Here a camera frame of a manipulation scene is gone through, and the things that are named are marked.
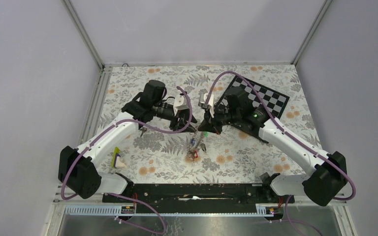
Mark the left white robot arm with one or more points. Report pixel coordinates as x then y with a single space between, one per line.
148 109

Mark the small key with carabiner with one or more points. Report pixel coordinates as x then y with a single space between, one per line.
143 130

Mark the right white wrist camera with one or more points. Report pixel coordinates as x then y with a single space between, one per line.
208 106

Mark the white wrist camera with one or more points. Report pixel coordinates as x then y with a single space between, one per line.
180 104
208 106

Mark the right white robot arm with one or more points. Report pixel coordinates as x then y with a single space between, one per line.
324 172

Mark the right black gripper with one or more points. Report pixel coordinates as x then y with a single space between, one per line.
210 124

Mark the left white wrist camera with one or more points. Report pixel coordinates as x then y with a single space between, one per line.
180 104

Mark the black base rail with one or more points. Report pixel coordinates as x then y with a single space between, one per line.
203 198

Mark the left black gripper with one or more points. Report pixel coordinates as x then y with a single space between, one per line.
184 116

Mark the floral tablecloth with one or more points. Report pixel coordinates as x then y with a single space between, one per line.
231 157

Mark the black white chessboard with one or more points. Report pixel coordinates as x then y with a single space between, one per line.
264 101

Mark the yellow white wedge block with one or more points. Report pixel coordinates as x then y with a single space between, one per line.
116 162

